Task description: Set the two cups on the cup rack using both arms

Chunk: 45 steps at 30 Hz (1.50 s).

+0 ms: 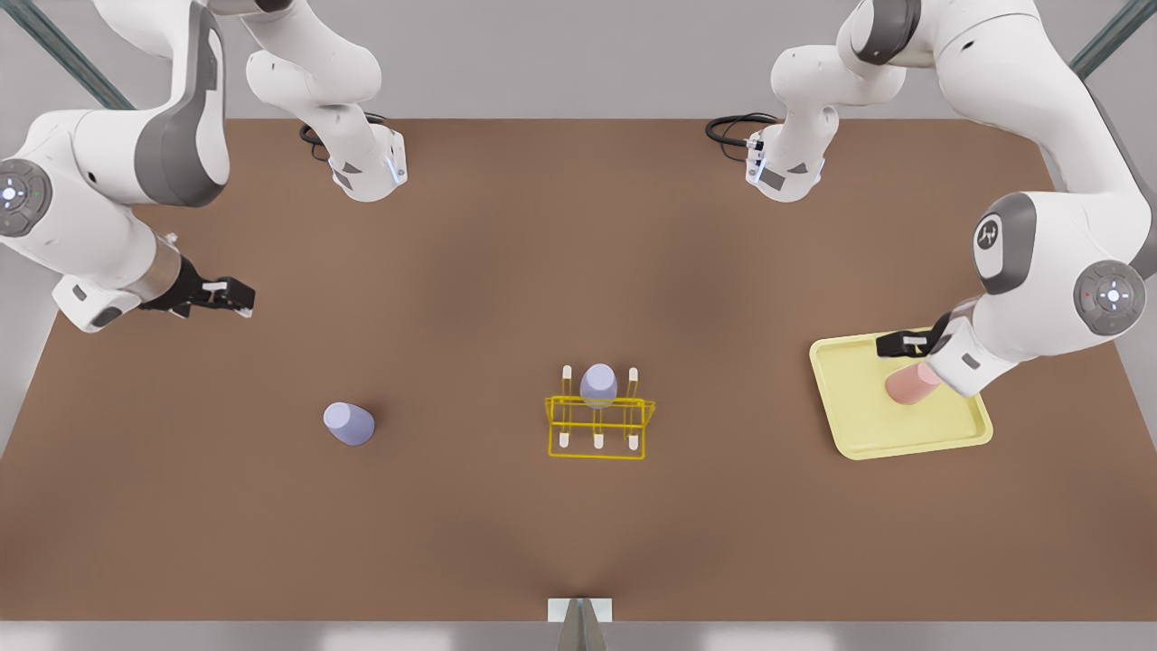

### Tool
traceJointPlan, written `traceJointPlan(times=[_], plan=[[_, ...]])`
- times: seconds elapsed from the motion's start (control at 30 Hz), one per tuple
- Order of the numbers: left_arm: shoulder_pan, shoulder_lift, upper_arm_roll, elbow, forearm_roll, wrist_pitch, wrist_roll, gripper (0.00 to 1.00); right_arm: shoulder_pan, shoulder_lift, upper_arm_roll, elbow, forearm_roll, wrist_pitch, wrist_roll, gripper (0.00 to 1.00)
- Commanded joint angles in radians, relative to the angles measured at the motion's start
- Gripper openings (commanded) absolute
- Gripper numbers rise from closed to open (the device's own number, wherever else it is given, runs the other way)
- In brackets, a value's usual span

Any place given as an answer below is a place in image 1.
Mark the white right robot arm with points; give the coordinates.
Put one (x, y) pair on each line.
(108, 163)

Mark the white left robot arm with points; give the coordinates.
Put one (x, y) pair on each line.
(1039, 226)

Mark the pink cup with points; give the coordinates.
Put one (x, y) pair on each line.
(911, 383)

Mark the pale yellow tray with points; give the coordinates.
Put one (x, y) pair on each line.
(868, 416)

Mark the lavender cup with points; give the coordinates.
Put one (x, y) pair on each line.
(598, 383)
(348, 423)

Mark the silver frame post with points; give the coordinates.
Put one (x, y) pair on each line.
(63, 54)
(579, 624)
(1107, 36)

